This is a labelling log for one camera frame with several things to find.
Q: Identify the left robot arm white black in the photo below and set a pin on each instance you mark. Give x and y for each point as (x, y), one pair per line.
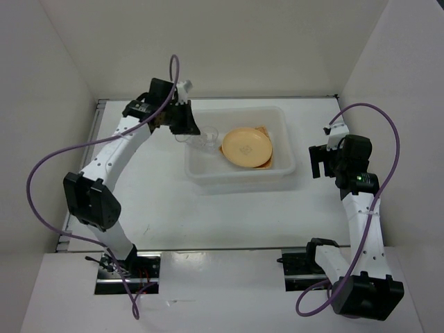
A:
(89, 193)

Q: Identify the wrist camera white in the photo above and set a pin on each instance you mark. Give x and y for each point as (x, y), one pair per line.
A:
(335, 134)
(183, 89)

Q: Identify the translucent white plastic bin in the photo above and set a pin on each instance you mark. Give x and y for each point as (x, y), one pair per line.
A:
(254, 148)

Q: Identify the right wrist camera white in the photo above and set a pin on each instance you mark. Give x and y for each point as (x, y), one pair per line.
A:
(335, 134)

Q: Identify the clear plastic cup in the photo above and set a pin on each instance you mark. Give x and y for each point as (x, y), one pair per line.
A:
(203, 142)
(212, 133)

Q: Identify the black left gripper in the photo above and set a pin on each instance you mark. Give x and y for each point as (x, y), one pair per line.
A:
(188, 126)

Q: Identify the beige plate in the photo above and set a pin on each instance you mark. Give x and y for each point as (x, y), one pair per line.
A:
(246, 147)

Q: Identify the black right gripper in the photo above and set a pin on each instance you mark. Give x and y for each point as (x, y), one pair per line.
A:
(320, 153)

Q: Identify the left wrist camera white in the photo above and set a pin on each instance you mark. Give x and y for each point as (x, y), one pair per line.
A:
(183, 89)

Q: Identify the woven bamboo fan-shaped tray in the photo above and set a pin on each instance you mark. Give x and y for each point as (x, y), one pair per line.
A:
(265, 130)

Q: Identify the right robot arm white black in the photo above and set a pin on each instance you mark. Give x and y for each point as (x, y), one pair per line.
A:
(363, 287)

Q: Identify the clear plastic cup front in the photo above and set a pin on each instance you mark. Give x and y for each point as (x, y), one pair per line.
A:
(203, 142)

